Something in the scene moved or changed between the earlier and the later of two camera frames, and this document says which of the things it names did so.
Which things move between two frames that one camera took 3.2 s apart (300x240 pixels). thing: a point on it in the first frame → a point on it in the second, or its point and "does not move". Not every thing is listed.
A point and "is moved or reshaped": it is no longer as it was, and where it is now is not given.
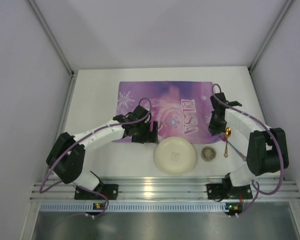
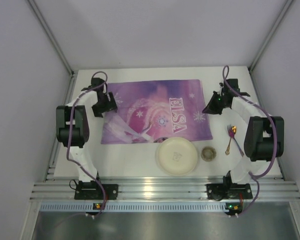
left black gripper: [147, 135] → [106, 104]
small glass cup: [208, 153] does not move
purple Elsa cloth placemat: [181, 108] is moved or reshaped
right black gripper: [215, 126] → [215, 101]
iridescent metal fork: [223, 137] → [231, 134]
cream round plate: [175, 155] does not move
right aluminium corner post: [289, 3] does not move
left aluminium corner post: [52, 38] does not move
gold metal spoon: [228, 133] → [234, 130]
